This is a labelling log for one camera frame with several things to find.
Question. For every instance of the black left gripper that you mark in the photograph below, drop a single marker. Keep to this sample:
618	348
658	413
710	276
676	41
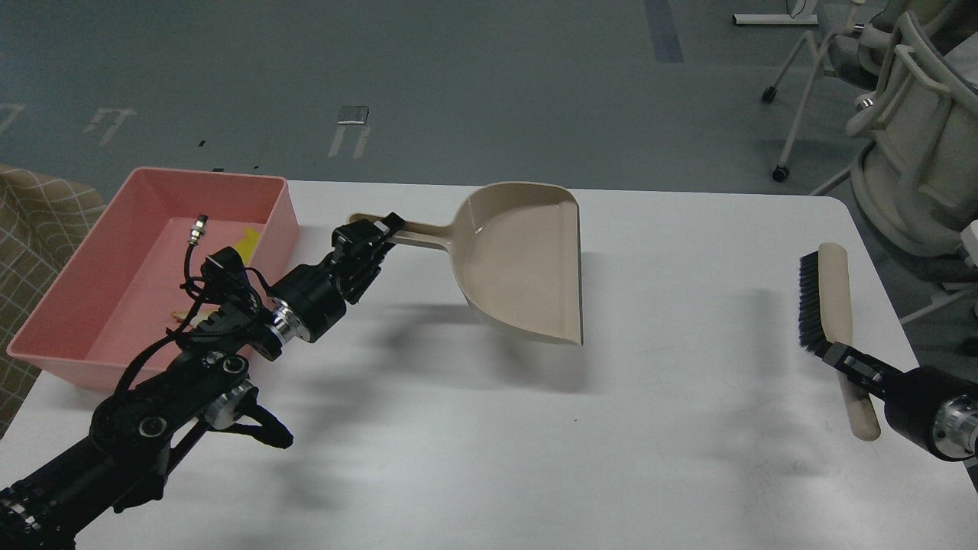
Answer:
318	294

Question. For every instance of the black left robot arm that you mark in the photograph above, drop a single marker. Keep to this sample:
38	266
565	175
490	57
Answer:
193	381

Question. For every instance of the beige plastic dustpan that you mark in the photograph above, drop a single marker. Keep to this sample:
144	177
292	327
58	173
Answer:
515	251

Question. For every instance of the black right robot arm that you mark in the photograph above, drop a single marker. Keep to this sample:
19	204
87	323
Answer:
931	408

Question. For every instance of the yellow sponge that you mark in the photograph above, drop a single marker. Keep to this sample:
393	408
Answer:
246	244

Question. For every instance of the metal floor plate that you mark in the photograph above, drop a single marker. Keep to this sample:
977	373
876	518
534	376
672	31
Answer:
353	115

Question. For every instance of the beige brush black bristles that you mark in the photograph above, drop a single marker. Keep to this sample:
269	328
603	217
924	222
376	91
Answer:
825	319

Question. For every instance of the checkered beige cloth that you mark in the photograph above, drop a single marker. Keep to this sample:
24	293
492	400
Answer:
44	219

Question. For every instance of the slice of bread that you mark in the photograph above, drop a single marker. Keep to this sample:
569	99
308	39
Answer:
192	317

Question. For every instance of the white plastic chair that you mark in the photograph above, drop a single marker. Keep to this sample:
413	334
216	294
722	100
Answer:
915	180

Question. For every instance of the white chair on casters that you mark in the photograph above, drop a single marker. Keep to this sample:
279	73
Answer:
841	47

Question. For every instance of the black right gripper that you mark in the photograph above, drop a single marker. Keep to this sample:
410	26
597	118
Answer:
932	408

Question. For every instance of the pink plastic bin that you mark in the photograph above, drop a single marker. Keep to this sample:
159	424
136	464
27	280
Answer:
119	291

